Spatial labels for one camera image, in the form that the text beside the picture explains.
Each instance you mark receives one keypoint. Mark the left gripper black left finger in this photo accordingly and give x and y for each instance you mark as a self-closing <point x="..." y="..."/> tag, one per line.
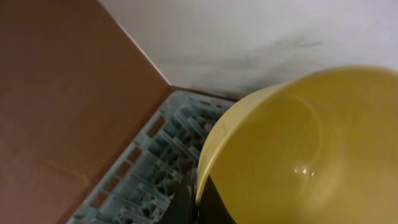
<point x="181" y="209"/>

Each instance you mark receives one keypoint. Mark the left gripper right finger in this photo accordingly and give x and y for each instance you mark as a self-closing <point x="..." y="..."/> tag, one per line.
<point x="211" y="209"/>

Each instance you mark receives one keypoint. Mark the yellow plastic bowl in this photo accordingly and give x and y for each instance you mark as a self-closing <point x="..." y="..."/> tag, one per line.
<point x="319" y="149"/>

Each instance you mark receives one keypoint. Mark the grey dishwasher rack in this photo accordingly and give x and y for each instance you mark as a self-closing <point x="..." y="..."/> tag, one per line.
<point x="141" y="183"/>

